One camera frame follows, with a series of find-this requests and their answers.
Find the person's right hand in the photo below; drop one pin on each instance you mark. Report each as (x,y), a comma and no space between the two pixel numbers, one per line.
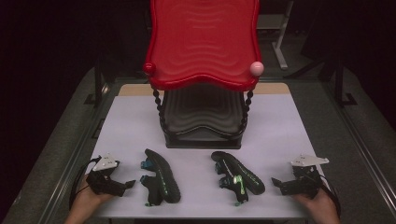
(320,203)

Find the metal frame rail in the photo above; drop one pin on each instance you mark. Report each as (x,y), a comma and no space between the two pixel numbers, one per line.
(74,158)
(358,137)

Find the red and black shoe rack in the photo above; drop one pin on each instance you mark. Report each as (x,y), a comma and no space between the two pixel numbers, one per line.
(202,46)

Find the person's left hand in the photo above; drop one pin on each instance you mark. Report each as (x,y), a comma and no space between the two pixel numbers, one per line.
(85,200)

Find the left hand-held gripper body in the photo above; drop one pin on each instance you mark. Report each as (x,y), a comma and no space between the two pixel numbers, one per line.
(104,183)

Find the black sandal with green trim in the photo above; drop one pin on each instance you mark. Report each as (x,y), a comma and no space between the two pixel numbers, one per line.
(241,177)
(163,174)

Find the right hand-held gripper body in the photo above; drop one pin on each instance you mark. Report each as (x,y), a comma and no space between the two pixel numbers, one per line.
(306,183)

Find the black metal stand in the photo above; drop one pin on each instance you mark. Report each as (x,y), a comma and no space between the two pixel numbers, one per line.
(340,84)

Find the white metal stand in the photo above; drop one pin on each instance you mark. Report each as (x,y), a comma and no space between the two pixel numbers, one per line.
(280,40)

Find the black tripod leg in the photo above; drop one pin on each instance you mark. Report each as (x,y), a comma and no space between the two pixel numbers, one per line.
(303,70)

